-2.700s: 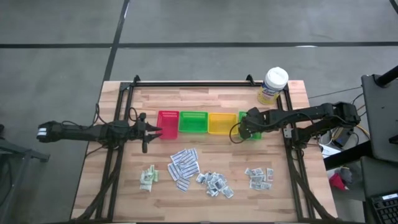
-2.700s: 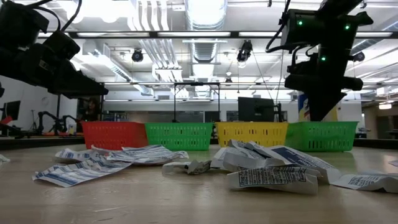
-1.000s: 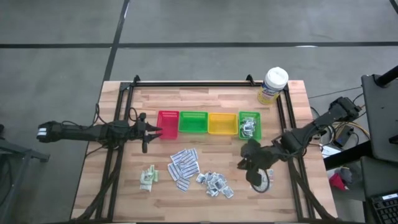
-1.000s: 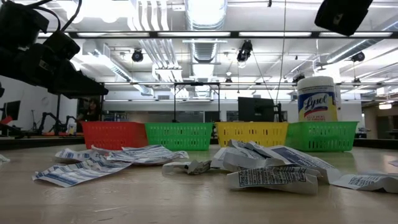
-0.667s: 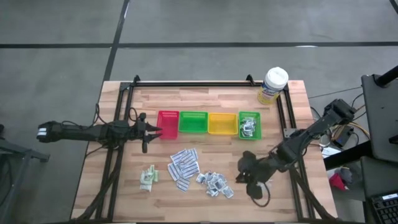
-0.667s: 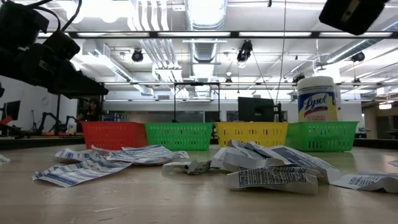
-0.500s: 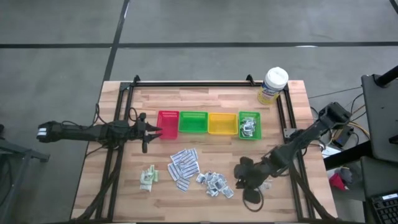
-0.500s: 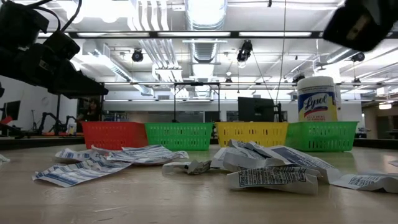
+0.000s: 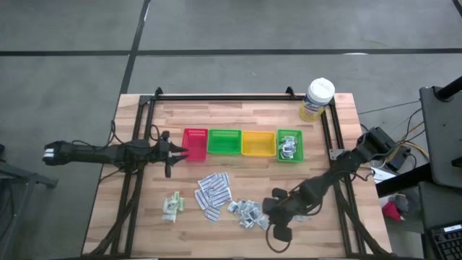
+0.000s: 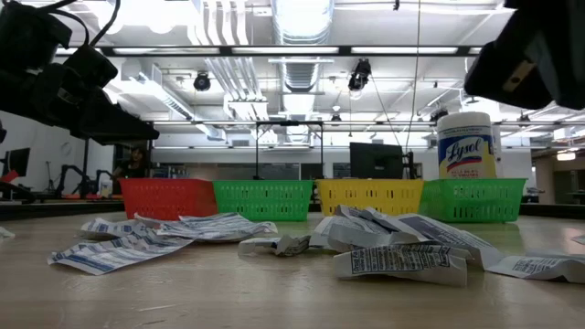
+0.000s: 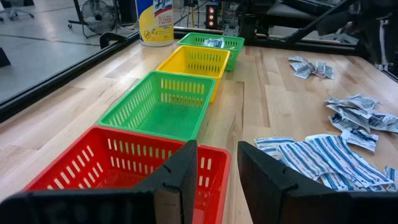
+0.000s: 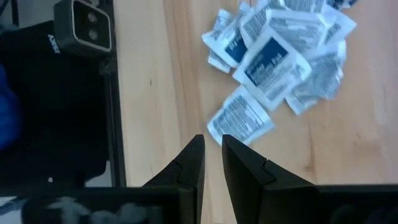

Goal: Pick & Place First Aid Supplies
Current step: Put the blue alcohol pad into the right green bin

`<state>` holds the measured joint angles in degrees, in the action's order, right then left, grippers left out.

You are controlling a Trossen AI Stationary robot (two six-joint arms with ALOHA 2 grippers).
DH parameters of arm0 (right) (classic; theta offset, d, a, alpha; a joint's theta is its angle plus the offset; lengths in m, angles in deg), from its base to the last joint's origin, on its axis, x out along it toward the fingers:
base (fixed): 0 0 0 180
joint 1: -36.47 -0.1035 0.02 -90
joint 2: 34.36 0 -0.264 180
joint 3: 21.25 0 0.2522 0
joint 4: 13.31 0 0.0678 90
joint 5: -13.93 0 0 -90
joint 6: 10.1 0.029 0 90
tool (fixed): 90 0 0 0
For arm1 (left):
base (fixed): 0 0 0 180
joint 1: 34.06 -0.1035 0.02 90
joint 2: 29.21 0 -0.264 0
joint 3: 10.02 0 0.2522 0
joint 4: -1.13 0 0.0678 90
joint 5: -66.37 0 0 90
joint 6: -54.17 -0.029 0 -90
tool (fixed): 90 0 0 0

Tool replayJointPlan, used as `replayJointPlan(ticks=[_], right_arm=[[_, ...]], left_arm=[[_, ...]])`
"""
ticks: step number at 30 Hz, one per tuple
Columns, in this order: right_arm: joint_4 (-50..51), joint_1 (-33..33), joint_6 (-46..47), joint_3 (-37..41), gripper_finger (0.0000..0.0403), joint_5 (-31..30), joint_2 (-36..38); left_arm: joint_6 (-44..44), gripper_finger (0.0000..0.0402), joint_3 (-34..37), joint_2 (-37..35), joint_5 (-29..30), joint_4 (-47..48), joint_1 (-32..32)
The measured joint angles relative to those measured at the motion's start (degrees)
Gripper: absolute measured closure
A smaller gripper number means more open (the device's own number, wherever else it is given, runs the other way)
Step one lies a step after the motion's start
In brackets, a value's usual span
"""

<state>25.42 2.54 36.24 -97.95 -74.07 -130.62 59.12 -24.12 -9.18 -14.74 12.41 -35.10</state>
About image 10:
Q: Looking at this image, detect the black ceiling-hung camera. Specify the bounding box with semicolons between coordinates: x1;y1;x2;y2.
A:
192;70;212;92

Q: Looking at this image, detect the silver ceiling air duct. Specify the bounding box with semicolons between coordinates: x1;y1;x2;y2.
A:
269;0;337;92

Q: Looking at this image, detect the black overhead rig camera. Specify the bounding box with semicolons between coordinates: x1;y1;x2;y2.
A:
347;58;373;92

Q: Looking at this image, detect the black overhead rig beam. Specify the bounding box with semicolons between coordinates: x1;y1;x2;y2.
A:
49;44;485;58

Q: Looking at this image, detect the red plastic basket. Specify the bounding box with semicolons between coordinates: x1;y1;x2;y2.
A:
119;177;218;221

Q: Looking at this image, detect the dark small monitor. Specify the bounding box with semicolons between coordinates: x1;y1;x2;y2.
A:
0;146;31;178

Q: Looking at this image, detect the black background table frame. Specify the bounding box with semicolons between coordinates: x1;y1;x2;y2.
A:
254;120;325;180

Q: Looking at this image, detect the person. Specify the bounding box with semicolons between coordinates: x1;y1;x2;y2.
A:
112;144;150;180

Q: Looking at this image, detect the crumpled small white packet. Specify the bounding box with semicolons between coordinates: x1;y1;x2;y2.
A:
237;233;313;258

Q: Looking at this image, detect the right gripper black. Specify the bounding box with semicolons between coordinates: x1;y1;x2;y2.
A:
463;0;585;111

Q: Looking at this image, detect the blue striped bandage wrapper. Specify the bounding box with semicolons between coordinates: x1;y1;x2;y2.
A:
134;212;193;229
175;211;279;244
47;229;197;277
80;217;154;242

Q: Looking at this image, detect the black monitor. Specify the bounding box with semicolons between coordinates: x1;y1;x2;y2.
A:
349;142;405;180

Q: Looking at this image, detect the Lysol wipes canister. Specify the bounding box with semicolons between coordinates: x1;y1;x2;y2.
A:
436;111;499;180

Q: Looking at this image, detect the white Drug Facts packet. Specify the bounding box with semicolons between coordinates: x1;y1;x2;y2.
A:
332;243;471;288

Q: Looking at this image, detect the yellow plastic basket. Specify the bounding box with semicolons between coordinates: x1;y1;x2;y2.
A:
315;177;426;217

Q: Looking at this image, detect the green plastic basket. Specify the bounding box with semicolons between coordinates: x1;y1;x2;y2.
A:
418;176;528;224
212;179;315;223

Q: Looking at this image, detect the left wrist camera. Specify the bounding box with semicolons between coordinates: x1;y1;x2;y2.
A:
63;44;119;89

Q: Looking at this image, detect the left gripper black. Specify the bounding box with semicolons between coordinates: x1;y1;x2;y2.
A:
25;61;161;147

